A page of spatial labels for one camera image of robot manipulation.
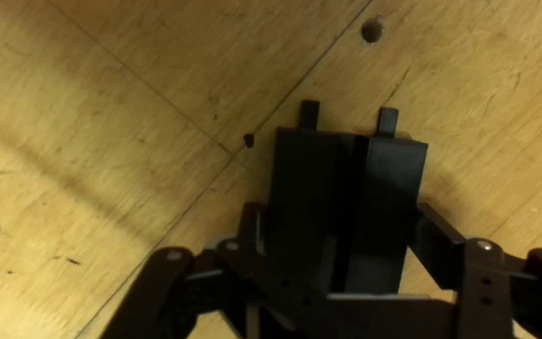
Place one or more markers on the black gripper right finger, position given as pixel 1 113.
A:
pixel 489 294

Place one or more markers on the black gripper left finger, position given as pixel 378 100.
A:
pixel 169 294

